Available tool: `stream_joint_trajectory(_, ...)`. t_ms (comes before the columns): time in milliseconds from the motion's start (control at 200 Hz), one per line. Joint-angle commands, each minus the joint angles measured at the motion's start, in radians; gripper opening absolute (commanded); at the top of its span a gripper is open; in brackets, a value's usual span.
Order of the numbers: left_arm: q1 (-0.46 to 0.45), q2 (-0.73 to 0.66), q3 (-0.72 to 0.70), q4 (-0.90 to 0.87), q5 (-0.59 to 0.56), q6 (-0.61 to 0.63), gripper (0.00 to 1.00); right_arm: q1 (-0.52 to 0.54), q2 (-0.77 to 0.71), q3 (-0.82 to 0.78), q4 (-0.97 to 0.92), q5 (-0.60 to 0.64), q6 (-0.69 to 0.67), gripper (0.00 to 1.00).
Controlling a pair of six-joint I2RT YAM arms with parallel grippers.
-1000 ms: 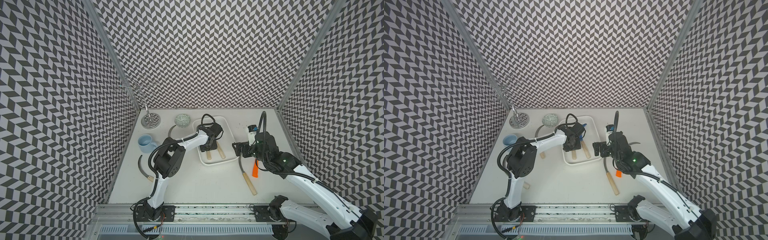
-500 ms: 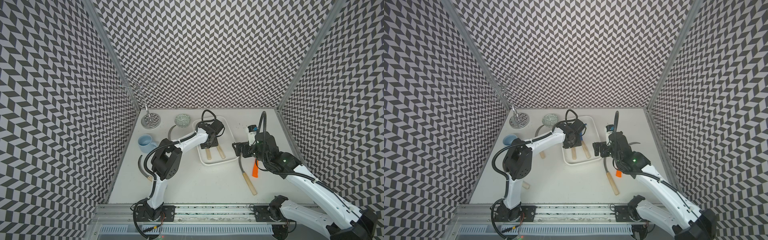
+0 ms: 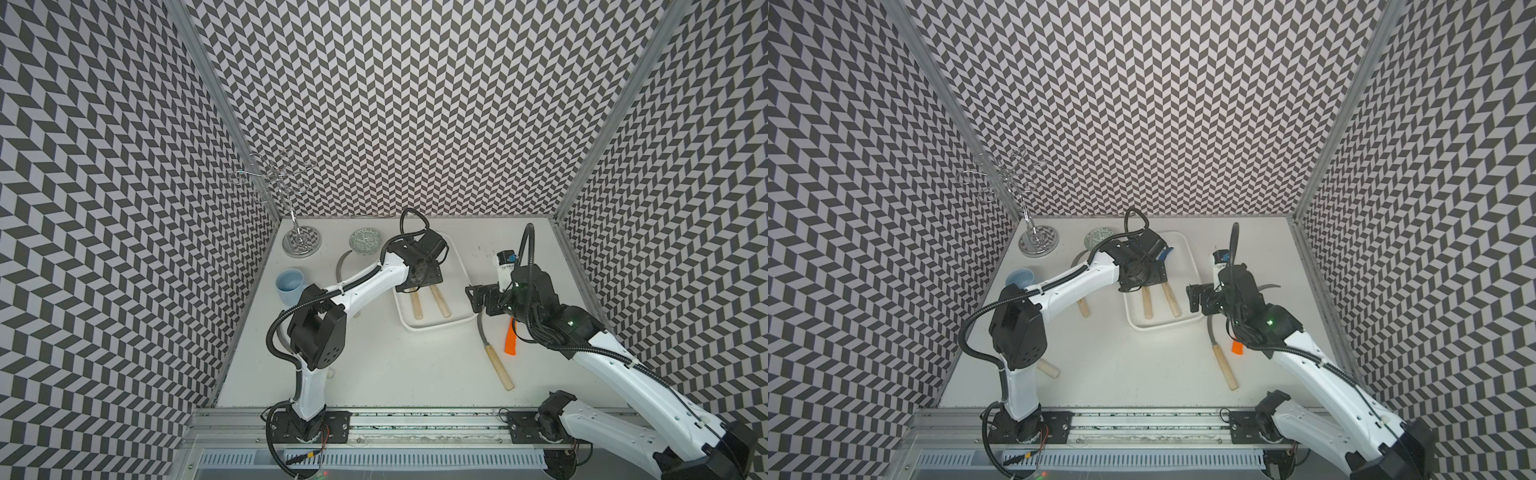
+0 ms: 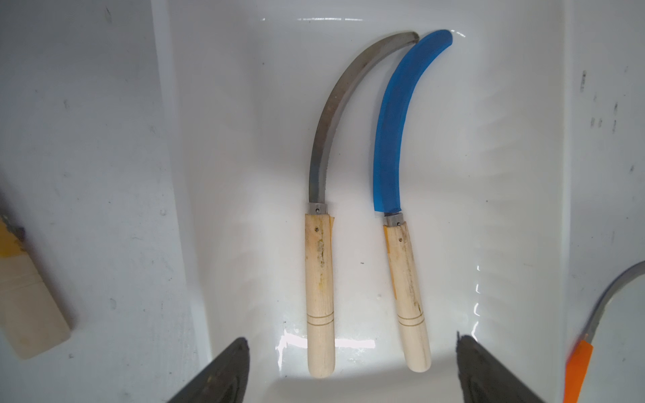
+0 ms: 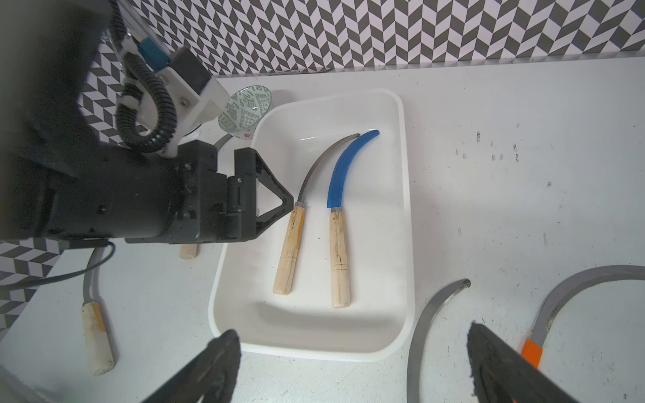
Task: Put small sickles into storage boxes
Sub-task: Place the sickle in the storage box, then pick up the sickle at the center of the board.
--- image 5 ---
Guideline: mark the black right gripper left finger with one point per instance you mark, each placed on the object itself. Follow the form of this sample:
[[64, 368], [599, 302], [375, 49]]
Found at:
[[209, 377]]

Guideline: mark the green patterned ceramic bowl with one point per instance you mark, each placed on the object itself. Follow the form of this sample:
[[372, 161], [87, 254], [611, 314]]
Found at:
[[244, 111]]

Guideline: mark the blue blade wooden handle sickle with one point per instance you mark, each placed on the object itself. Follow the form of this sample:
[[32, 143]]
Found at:
[[339, 262]]

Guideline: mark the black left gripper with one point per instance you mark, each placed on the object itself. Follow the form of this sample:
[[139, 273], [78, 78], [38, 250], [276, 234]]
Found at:
[[215, 208]]

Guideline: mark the orange handle small sickle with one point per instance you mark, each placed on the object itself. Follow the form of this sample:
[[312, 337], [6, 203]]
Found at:
[[533, 347]]

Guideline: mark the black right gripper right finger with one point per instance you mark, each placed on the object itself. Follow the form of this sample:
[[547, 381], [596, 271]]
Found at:
[[500, 374]]

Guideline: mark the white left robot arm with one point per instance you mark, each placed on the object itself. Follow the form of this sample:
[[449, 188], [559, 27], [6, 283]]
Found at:
[[60, 181]]

